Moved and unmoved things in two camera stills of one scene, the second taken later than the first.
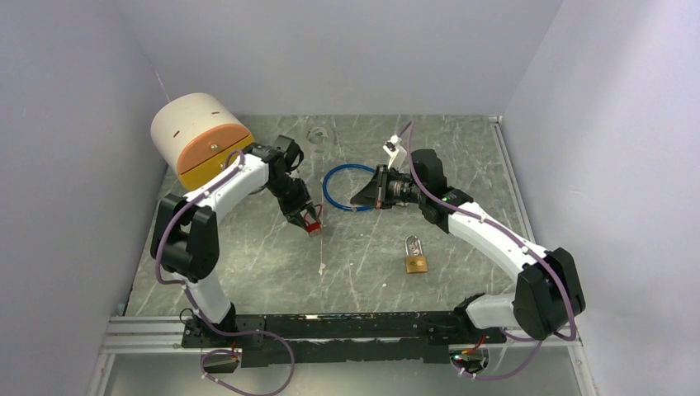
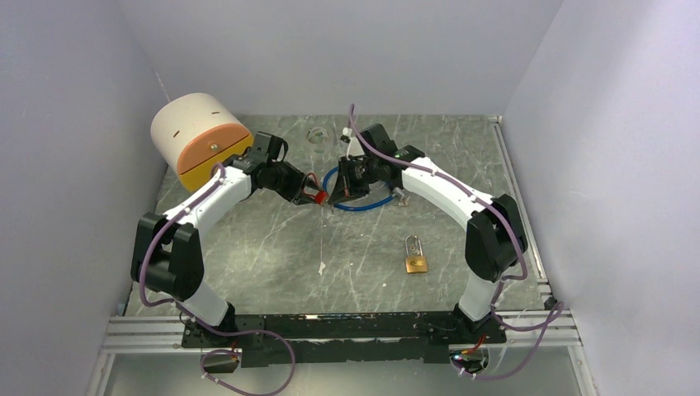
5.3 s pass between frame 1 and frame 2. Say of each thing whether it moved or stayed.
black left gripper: moved
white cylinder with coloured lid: stayed
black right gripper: moved
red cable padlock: moved
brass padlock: stayed
